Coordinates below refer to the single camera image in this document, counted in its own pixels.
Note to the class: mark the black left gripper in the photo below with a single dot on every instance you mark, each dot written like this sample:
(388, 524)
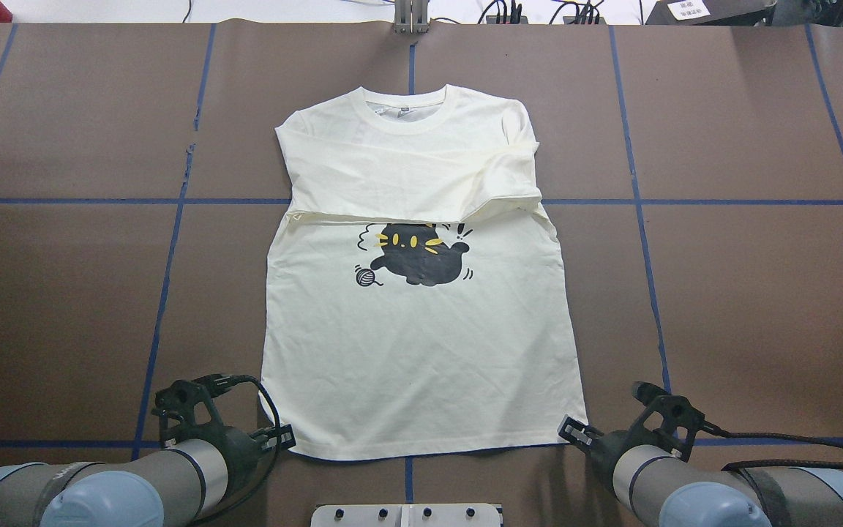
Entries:
(241, 449)

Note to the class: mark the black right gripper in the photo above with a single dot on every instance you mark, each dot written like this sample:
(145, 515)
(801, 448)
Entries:
(607, 446)

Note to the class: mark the cream long-sleeve cat shirt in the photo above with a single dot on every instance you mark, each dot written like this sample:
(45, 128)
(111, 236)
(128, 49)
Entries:
(416, 289)

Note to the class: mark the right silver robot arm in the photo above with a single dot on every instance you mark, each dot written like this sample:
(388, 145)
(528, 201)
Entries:
(646, 467)

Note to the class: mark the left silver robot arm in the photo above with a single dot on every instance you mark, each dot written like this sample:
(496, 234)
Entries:
(203, 470)

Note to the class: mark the black case with white label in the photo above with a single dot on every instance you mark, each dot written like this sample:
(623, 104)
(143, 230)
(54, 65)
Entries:
(711, 13)

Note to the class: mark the aluminium frame post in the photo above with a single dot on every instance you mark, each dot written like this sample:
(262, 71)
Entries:
(411, 16)

